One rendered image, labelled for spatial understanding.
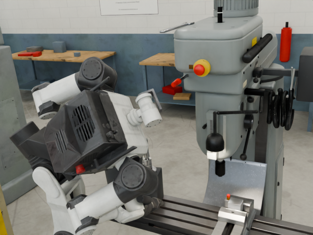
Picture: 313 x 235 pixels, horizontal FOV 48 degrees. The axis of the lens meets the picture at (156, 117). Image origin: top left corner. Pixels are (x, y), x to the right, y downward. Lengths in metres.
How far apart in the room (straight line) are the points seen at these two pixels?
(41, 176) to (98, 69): 0.49
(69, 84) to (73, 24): 5.90
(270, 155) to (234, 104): 0.65
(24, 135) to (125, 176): 0.49
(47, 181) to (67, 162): 0.24
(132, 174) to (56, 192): 0.42
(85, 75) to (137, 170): 0.40
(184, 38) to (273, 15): 4.45
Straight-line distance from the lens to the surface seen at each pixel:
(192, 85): 1.41
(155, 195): 1.88
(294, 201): 3.70
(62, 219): 1.60
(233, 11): 1.60
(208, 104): 1.46
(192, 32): 1.27
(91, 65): 1.31
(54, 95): 1.41
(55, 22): 7.55
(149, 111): 1.23
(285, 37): 5.55
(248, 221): 1.82
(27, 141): 1.45
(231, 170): 2.06
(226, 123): 1.46
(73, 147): 1.20
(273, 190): 2.15
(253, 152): 2.02
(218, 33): 1.24
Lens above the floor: 2.06
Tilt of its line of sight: 21 degrees down
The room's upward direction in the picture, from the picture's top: 4 degrees counter-clockwise
